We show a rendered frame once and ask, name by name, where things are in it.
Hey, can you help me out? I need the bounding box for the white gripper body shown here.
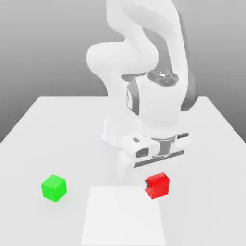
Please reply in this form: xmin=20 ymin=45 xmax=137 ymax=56
xmin=116 ymin=142 xmax=193 ymax=182

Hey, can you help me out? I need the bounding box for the small red cube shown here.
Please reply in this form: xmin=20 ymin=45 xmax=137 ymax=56
xmin=144 ymin=172 xmax=170 ymax=200

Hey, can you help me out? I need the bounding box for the small green cube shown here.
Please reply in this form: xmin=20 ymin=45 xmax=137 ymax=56
xmin=41 ymin=174 xmax=67 ymax=203

